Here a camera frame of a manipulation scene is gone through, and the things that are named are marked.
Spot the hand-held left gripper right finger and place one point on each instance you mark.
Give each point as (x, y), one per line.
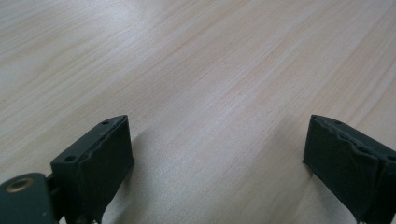
(345, 165)

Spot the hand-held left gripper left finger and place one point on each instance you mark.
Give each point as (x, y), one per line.
(99, 168)

